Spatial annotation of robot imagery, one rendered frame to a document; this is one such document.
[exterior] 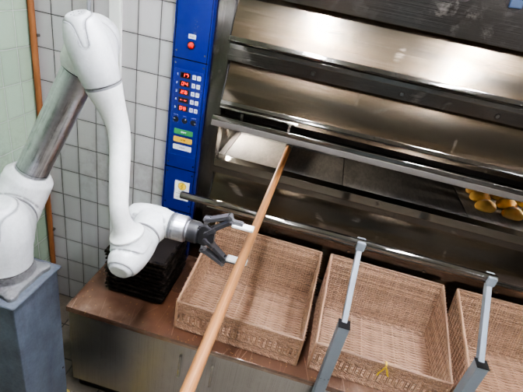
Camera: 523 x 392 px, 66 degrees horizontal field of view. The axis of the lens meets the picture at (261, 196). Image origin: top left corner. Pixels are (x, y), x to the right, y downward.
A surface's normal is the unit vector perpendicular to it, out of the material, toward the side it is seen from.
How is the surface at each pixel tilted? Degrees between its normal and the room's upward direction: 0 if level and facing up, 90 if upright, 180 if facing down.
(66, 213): 90
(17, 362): 90
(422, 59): 70
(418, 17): 90
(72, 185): 90
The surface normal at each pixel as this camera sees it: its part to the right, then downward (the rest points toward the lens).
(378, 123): -0.13, 0.12
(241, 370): -0.21, 0.44
